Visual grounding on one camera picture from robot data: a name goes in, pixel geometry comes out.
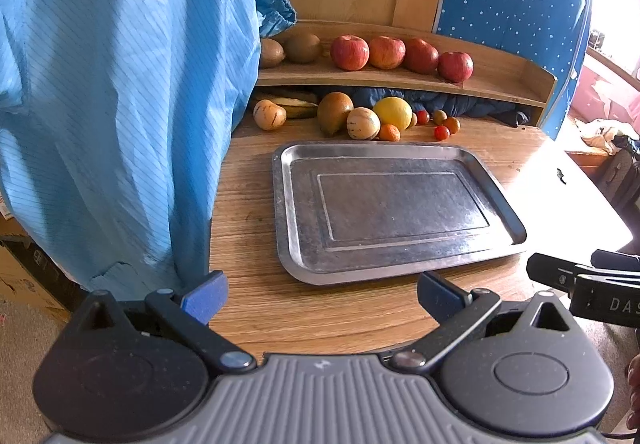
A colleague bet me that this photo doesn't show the red cherry tomato front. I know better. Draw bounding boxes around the red cherry tomato front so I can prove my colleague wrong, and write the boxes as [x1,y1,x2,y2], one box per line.
[434,124,450,141]

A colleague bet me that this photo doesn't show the red cherry tomato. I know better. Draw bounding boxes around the red cherry tomato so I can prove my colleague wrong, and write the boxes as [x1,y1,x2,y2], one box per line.
[416,110,431,126]
[434,124,450,141]

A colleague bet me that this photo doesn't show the orange cherry tomato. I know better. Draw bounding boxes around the orange cherry tomato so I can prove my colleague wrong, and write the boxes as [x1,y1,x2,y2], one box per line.
[442,117,461,135]

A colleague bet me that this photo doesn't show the small orange tangerine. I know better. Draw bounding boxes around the small orange tangerine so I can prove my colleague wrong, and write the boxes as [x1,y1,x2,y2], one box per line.
[378,123,401,142]

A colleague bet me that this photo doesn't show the small brown longan fruit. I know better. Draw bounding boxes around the small brown longan fruit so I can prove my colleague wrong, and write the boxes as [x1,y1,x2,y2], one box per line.
[433,110,448,126]

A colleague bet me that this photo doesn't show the small brown fruit hidden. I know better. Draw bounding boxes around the small brown fruit hidden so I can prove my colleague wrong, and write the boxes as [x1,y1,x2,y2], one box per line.
[408,112,418,129]

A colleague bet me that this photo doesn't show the striped pepino melon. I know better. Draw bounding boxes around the striped pepino melon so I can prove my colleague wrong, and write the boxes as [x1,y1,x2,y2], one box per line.
[253,100,286,131]
[346,107,381,141]

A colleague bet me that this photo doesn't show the yellow lemon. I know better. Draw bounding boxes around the yellow lemon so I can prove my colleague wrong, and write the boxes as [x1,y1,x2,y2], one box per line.
[373,96,413,131]

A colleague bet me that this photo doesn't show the brown green mango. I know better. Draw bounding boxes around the brown green mango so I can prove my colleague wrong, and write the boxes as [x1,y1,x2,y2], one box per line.
[317,92,354,136]

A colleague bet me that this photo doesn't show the person's right hand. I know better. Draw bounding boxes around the person's right hand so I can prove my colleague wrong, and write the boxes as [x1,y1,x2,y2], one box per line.
[626,354,640,430]

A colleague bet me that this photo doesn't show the steel rectangular tray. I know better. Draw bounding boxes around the steel rectangular tray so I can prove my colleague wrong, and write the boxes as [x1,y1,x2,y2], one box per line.
[271,141,527,286]

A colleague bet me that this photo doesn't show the dark blue crumpled cloth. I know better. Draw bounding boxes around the dark blue crumpled cloth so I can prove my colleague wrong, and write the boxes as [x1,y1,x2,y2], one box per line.
[343,86,534,128]

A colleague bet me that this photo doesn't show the cardboard box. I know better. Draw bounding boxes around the cardboard box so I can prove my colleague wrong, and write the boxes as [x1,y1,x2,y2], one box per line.
[1,218,87,323]

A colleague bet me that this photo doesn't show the wooden curved shelf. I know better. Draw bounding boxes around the wooden curved shelf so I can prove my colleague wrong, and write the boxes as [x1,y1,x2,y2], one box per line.
[257,19,556,126]

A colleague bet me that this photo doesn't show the red apple far right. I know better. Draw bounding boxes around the red apple far right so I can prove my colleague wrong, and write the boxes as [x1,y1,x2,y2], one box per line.
[437,52,474,83]

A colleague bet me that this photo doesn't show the yellow bananas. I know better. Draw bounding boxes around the yellow bananas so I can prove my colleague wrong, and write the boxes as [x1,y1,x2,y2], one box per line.
[248,93,318,119]

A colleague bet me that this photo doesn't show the light blue hanging garment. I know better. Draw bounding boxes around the light blue hanging garment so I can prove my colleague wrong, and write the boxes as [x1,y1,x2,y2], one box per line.
[0,0,298,301]

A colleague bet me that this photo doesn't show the brown kiwi left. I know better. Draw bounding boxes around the brown kiwi left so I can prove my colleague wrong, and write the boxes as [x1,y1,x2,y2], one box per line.
[259,38,285,69]

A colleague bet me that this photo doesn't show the brown kiwi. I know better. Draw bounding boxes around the brown kiwi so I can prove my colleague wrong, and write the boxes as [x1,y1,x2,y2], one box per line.
[259,38,285,69]
[283,32,323,64]

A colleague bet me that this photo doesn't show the red apple far left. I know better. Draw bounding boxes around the red apple far left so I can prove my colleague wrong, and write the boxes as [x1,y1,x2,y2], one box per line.
[330,34,370,71]

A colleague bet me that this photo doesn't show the brown kiwi right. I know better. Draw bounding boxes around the brown kiwi right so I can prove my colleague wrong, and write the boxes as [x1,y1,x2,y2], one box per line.
[283,32,323,64]

